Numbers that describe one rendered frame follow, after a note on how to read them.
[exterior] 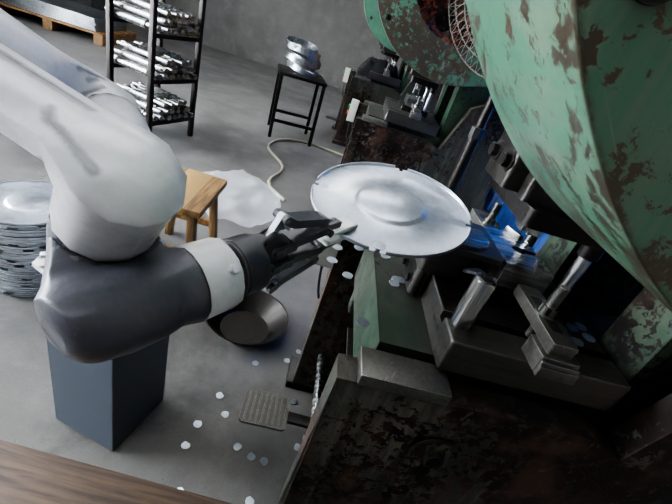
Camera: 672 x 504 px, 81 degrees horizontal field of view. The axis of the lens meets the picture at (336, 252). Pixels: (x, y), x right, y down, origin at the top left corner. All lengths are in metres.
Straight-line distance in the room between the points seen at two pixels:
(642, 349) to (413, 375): 0.38
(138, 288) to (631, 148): 0.37
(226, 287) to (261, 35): 7.07
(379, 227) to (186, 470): 0.82
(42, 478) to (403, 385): 0.56
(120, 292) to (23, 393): 0.99
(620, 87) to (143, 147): 0.32
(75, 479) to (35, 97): 0.58
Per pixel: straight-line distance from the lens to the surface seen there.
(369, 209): 0.68
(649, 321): 0.82
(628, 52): 0.22
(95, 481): 0.80
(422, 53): 2.00
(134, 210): 0.36
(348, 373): 0.61
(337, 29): 7.27
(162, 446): 1.23
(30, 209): 1.55
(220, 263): 0.44
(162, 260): 0.43
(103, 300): 0.40
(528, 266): 0.77
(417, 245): 0.64
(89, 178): 0.35
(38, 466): 0.83
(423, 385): 0.62
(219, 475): 1.19
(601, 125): 0.23
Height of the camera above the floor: 1.05
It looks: 30 degrees down
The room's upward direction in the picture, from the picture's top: 19 degrees clockwise
